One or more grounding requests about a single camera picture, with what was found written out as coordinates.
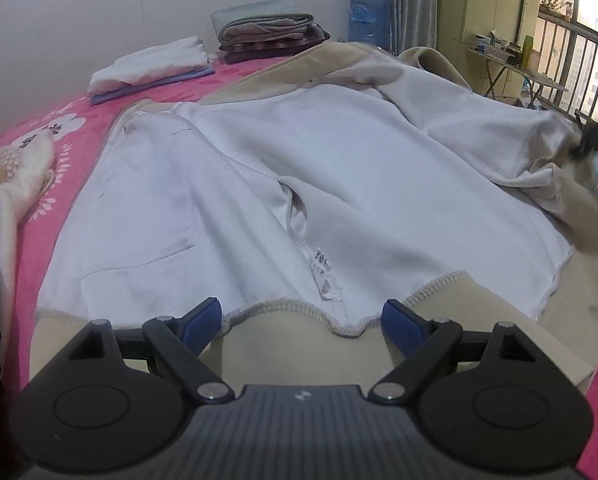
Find beige zip hoodie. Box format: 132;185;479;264
33;44;593;384

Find folding side table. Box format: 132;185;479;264
470;35;568;107

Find metal balcony railing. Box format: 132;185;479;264
532;11;598;122

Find green cabinet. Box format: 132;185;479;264
437;0;539;63

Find pink floral blanket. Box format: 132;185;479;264
3;44;598;479

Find grey curtain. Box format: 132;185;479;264
378;0;439;57

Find folded white towel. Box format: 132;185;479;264
87;36;210;94

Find folded purple cloth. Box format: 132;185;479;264
88;65;215;106

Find blue water jug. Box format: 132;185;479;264
347;0;392;51

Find folded grey brown blankets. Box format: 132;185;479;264
211;0;331;64

